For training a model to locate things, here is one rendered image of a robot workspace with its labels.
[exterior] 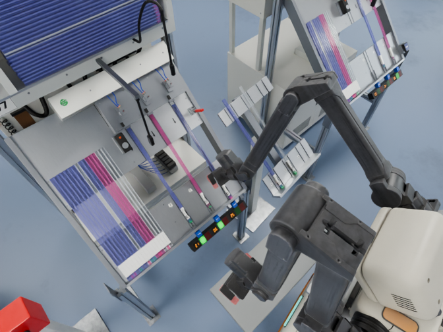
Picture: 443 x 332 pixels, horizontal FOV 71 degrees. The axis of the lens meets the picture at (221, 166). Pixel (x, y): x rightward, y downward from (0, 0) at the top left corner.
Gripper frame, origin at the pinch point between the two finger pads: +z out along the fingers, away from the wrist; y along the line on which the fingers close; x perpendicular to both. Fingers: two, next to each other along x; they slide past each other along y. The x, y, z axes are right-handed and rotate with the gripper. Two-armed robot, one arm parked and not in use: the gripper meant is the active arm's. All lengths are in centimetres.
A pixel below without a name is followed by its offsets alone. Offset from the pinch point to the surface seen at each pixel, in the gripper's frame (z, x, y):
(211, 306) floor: 49, 78, 30
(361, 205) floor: 32, 94, -95
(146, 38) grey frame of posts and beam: -6, -60, -2
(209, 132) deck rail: 5.6, -15.9, -9.9
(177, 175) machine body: 37.5, -1.9, 5.3
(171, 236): 8.0, 12.7, 30.5
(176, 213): 7.7, 5.4, 23.1
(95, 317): 77, 47, 84
